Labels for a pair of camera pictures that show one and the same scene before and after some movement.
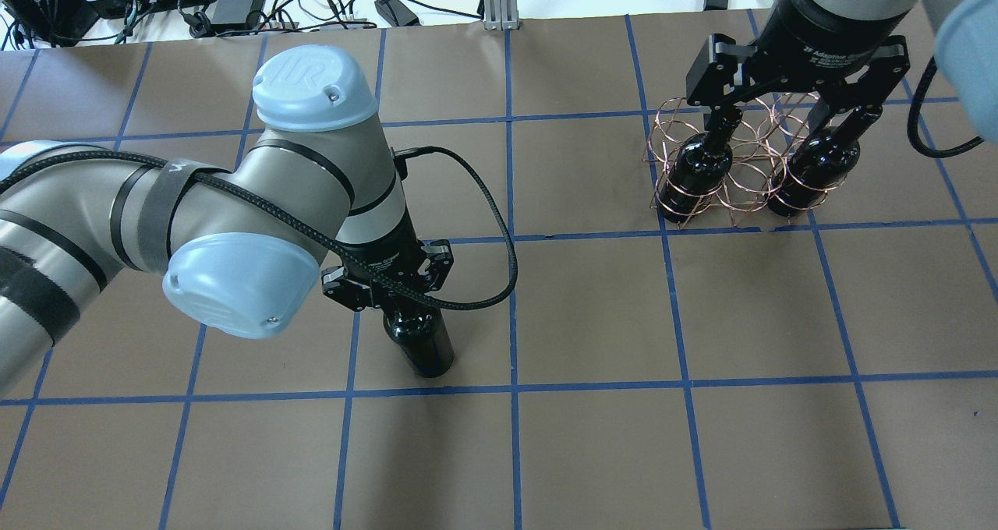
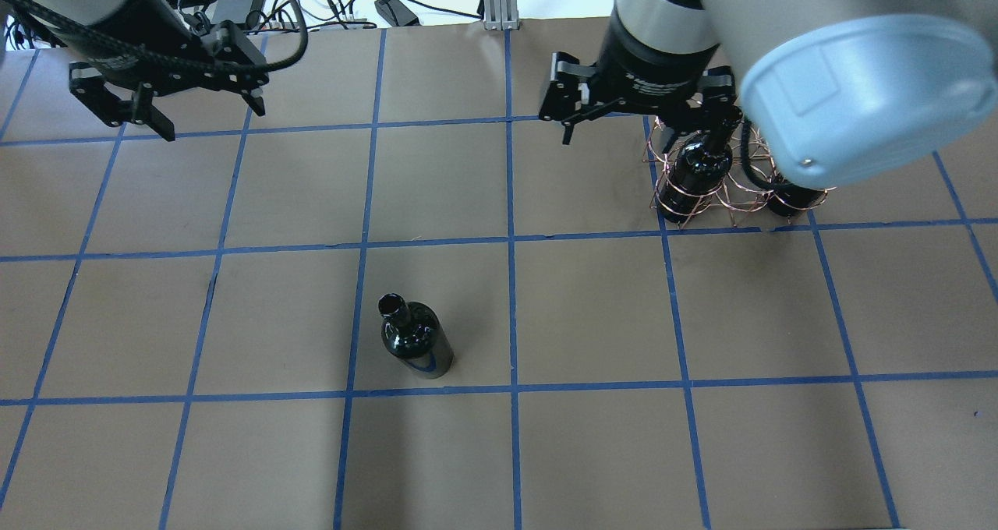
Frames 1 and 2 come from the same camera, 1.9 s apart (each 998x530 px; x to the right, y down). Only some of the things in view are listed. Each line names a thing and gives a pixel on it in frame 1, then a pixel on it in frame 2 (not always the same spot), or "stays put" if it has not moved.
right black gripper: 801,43 to 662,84
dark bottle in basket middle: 700,168 stays put
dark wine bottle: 420,330 stays put
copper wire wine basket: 773,165 stays put
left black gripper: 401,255 to 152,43
